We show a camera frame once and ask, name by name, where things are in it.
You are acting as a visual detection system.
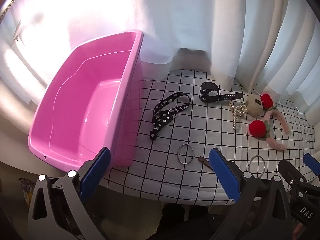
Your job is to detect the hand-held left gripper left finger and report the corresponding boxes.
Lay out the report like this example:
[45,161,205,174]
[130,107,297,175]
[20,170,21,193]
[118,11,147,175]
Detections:
[27,147,111,240]

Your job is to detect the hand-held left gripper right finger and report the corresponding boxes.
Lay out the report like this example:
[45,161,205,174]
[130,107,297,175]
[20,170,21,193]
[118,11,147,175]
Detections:
[209,147,293,240]

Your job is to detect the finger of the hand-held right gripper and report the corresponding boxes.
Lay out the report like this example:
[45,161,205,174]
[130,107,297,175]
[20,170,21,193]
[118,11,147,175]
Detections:
[303,153,320,180]
[277,159,317,201]

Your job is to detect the gold pearl hair claw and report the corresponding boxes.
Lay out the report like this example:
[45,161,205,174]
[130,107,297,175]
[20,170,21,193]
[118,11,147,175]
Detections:
[229,100,248,131]

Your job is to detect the pink plastic basin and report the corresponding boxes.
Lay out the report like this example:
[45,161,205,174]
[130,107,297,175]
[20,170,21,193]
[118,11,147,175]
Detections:
[28,29,145,178]

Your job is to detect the beige plush pouch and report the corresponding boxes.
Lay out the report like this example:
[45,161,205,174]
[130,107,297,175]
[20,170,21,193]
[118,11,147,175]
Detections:
[244,94,264,117]

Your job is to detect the silver bangle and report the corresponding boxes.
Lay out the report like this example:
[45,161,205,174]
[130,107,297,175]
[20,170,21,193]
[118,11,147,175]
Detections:
[177,144,195,165]
[247,155,265,179]

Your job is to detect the small brown hair clip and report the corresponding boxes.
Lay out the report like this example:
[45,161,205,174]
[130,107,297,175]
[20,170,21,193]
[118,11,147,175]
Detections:
[198,156,212,167]

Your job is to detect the white checkered bed sheet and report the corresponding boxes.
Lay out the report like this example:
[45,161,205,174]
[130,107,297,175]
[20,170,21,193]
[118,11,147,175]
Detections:
[101,69,320,207]

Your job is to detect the pink headband with red pompoms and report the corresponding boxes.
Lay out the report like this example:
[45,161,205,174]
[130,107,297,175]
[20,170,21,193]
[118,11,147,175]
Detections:
[249,93,290,152]

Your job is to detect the black digital wristwatch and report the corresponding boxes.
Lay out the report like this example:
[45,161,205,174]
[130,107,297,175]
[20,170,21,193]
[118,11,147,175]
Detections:
[199,81,244,103]

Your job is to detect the thick white pleated curtain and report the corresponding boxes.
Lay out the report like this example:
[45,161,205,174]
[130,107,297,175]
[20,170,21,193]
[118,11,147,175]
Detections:
[209,0,320,125]

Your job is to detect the sheer white curtain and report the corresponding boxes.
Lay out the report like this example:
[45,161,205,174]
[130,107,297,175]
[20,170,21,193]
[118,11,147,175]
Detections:
[0,0,215,88]

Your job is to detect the black printed lanyard strap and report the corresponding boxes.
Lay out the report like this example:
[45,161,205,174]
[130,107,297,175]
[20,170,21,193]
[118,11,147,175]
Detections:
[149,92,192,141]

